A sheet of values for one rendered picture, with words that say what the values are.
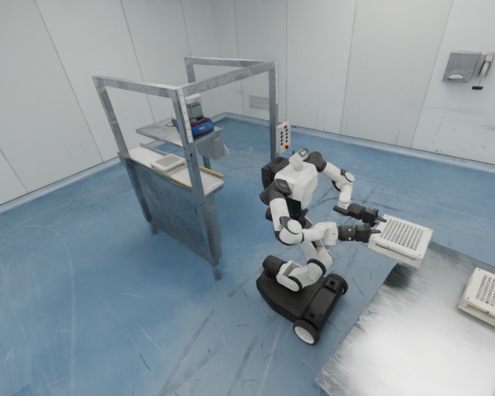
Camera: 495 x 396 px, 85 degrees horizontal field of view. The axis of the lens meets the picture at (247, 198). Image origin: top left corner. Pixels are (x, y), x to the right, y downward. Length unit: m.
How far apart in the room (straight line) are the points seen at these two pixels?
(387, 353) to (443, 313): 0.36
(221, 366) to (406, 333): 1.34
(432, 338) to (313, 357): 1.03
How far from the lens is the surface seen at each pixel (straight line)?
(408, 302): 1.59
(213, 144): 2.10
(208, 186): 2.23
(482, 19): 4.68
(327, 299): 2.35
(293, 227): 1.36
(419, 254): 1.56
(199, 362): 2.36
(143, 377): 2.44
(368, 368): 1.36
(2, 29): 4.96
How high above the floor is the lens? 2.10
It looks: 35 degrees down
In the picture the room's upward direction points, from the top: 5 degrees counter-clockwise
